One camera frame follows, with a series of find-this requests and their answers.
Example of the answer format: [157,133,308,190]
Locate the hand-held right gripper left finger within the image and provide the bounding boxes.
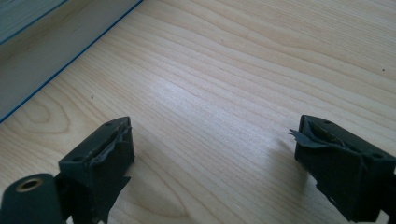
[58,116,135,224]

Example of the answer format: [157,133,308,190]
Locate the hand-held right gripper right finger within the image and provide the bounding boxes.
[289,115,396,223]

